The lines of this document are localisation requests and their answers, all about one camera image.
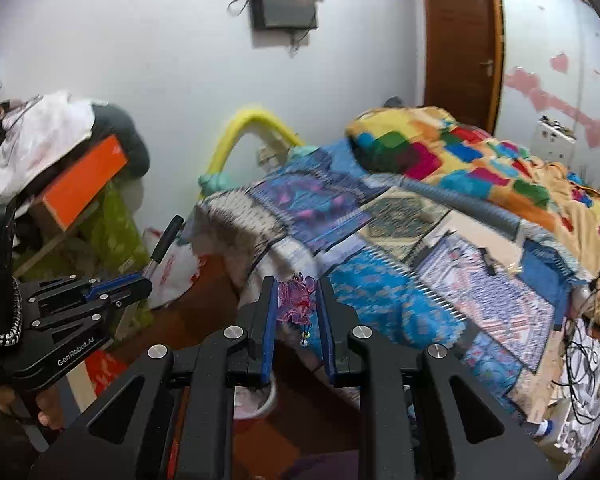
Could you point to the orange box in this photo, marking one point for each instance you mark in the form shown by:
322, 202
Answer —
61, 203

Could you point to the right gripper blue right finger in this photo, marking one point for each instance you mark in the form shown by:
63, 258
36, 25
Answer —
327, 345

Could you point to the yellow foam bed rail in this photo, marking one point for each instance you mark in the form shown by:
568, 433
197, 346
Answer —
255, 121

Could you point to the grey bolster pillow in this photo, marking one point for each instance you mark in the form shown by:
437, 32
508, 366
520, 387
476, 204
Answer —
499, 219

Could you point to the brown wooden door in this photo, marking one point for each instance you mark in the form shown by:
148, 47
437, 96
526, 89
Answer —
462, 59

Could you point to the colourful patchwork blanket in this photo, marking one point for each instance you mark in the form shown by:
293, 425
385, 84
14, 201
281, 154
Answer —
428, 144

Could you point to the small black wall monitor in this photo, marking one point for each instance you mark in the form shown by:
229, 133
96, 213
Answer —
289, 15

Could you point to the frosted sliding wardrobe with hearts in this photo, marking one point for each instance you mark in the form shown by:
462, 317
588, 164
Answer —
551, 69

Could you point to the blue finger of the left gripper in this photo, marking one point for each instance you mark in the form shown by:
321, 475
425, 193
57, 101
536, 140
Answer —
116, 283

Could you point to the person left hand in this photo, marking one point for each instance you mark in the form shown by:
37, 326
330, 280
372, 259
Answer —
50, 413

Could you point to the white shopping bag red text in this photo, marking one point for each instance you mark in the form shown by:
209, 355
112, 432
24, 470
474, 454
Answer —
174, 275

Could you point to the blue patterned bed sheet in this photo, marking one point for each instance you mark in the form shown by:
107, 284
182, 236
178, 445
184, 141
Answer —
418, 272

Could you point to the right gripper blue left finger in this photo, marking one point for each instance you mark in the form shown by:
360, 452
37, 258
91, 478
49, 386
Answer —
270, 291

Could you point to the white patterned trash bin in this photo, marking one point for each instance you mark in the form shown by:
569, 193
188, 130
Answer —
255, 403

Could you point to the pink purple hair clip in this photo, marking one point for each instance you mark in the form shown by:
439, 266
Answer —
296, 304

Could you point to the white small cabinet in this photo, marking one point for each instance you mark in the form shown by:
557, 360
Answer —
553, 142

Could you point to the white cloth pile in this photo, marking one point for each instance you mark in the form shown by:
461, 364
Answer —
40, 133

